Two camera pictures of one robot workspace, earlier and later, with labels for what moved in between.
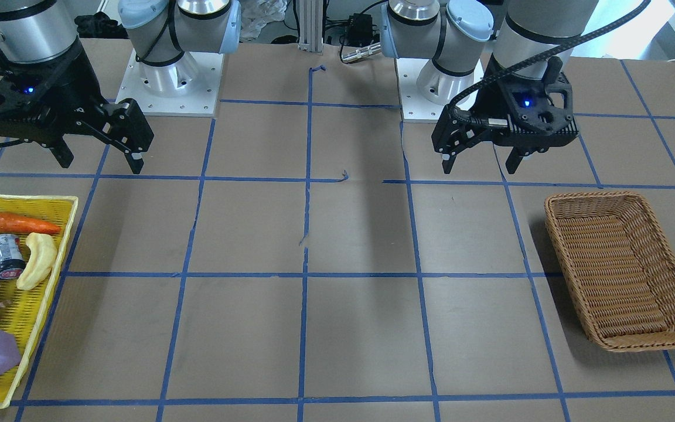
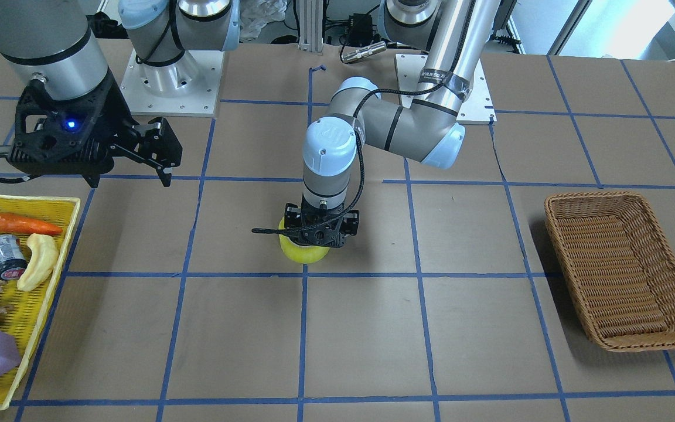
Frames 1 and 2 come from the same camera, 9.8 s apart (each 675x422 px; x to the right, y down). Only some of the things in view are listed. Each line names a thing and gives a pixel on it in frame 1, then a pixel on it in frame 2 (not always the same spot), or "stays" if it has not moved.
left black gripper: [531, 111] → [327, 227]
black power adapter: [360, 29] stays
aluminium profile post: [310, 26] stays
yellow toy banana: [43, 255] stays
